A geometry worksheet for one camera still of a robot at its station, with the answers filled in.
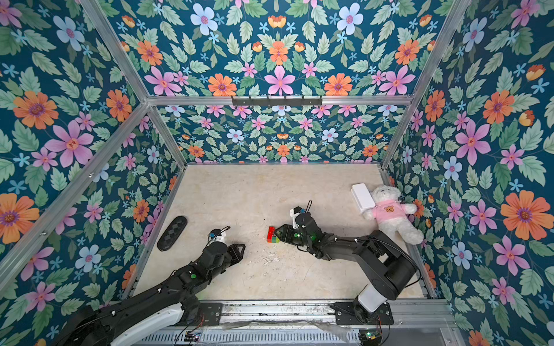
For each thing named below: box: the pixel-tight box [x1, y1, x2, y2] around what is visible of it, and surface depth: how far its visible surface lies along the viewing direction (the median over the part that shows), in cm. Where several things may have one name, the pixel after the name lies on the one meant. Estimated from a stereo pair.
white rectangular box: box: [350, 183, 376, 214], surface depth 103 cm
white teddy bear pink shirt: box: [363, 185, 425, 245], surface depth 93 cm
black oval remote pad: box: [156, 215, 188, 252], surface depth 92 cm
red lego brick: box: [266, 225, 276, 243], surface depth 92 cm
